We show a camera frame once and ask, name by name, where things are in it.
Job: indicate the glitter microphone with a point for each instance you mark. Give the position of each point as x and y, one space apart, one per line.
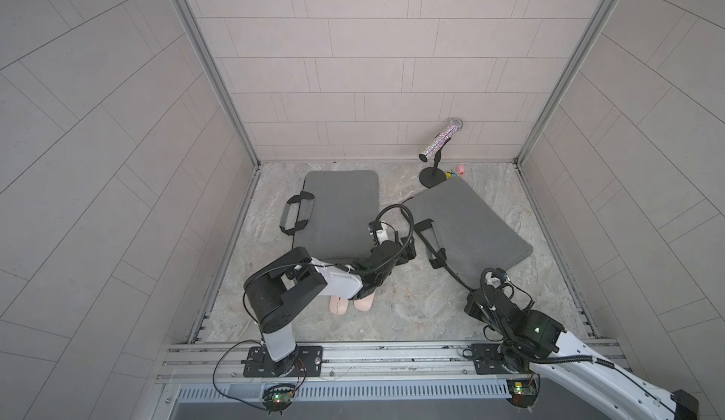
454 126

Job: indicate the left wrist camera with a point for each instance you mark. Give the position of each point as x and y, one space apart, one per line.
382 232

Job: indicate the black microphone stand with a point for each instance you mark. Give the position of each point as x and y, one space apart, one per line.
432 176

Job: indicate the left circuit board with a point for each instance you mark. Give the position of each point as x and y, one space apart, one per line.
279 397

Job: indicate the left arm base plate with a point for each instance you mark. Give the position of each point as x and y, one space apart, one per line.
305 361

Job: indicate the right circuit board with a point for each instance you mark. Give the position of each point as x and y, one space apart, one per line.
523 393

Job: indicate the pink yellow toy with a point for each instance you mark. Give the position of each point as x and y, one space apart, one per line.
457 172

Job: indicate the pink computer mouse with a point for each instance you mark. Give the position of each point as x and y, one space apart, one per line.
364 304
338 305

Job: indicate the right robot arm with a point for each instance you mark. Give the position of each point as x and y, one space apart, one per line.
534 346

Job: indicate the grey laptop bag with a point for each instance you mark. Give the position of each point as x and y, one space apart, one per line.
463 233
330 216

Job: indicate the circuit board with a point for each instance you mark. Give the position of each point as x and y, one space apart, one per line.
523 393
279 397

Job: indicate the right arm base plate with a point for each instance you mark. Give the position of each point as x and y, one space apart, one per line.
496 359

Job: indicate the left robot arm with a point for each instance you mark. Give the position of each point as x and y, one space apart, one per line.
284 288

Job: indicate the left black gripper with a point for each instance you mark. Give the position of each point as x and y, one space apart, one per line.
410 255

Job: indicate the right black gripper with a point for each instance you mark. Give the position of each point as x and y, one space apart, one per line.
470 307

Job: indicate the aluminium mounting rail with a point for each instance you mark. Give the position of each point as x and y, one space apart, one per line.
343 361

